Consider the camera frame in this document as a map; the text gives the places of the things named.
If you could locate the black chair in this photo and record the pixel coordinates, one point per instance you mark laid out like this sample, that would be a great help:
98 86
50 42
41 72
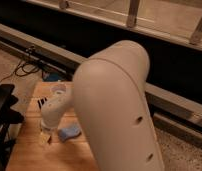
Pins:
8 116

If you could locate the black white striped cloth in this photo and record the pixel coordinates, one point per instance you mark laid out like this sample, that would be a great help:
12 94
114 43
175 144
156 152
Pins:
41 102

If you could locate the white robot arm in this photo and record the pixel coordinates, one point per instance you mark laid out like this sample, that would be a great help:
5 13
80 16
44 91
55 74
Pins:
107 94

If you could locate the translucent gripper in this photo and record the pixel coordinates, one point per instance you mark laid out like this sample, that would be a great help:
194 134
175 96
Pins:
44 138

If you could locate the metal rail beam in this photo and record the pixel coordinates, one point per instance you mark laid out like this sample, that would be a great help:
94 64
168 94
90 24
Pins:
178 108

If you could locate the white ceramic cup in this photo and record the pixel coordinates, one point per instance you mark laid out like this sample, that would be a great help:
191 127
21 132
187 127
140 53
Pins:
58 88

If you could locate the blue object on floor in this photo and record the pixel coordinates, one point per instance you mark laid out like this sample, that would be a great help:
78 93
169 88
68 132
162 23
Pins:
51 78

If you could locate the blue sponge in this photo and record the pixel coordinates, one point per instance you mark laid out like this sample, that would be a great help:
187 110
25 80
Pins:
71 131

